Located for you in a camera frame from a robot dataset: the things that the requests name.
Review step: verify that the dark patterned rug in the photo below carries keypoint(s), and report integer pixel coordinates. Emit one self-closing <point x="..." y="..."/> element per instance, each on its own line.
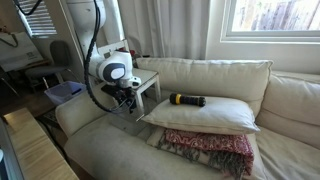
<point x="48" y="118"/>

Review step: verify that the light wooden coffee table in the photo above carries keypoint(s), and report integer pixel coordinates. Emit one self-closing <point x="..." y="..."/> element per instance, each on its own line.
<point x="36" y="150"/>

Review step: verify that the cream pillow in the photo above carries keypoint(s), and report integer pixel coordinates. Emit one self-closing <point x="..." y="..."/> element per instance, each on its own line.
<point x="206" y="118"/>

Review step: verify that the white window frame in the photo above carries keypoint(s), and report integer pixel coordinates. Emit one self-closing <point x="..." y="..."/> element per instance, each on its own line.
<point x="266" y="35"/>

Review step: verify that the wide cream sofa back cushion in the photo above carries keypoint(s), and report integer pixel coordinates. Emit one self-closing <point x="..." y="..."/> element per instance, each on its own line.
<point x="206" y="76"/>

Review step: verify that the grey flat screen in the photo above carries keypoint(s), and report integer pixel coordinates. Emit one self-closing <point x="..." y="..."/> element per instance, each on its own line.
<point x="8" y="160"/>

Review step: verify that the grey office chair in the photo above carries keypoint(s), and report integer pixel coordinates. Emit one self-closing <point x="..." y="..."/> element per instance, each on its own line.
<point x="43" y="70"/>

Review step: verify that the white curtain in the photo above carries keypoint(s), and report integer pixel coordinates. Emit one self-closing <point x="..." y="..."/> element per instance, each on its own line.
<point x="173" y="26"/>

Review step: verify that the white window blinds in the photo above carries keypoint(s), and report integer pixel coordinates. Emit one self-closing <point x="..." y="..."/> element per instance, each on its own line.
<point x="43" y="25"/>

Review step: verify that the red object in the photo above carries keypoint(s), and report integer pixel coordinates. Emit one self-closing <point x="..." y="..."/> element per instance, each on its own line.
<point x="133" y="54"/>

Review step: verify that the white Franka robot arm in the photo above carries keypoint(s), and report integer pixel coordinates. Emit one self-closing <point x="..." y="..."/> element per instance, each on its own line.
<point x="123" y="63"/>

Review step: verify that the cream fabric sofa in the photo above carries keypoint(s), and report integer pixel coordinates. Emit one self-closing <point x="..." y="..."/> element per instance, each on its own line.
<point x="110" y="153"/>

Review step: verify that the black torch with yellow band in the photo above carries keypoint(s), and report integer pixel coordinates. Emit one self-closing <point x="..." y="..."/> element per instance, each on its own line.
<point x="190" y="100"/>

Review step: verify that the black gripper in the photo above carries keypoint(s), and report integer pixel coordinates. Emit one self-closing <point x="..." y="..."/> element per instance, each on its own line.
<point x="124" y="93"/>

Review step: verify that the white wooden chair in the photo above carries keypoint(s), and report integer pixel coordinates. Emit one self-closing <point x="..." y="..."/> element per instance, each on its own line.
<point x="148" y="78"/>

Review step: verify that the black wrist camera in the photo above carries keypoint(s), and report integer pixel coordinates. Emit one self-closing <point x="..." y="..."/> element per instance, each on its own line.
<point x="108" y="90"/>

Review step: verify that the white flat panel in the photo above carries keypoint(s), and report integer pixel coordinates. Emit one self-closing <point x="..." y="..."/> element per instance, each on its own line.
<point x="20" y="55"/>

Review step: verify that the red patterned fringed blanket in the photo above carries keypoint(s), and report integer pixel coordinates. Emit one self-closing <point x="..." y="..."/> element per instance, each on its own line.
<point x="206" y="141"/>

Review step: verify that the purple plastic bin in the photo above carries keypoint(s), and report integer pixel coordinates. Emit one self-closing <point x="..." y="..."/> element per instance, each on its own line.
<point x="60" y="93"/>

